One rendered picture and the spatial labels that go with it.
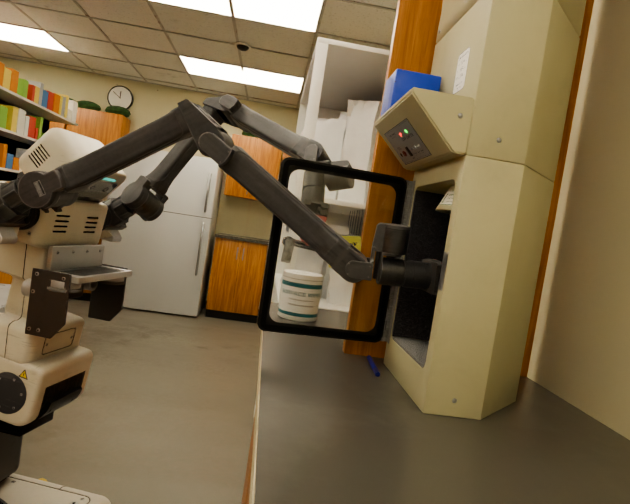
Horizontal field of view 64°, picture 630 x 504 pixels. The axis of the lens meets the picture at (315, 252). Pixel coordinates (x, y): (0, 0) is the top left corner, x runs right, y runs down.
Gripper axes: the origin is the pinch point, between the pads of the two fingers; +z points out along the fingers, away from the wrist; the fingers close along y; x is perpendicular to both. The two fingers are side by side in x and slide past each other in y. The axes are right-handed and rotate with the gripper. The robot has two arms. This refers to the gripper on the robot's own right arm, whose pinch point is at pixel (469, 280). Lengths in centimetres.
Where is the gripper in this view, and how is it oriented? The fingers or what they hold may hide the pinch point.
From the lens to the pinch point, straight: 111.4
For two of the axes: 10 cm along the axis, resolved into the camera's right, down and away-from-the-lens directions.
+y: -0.9, -0.6, 9.9
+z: 9.9, 1.1, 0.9
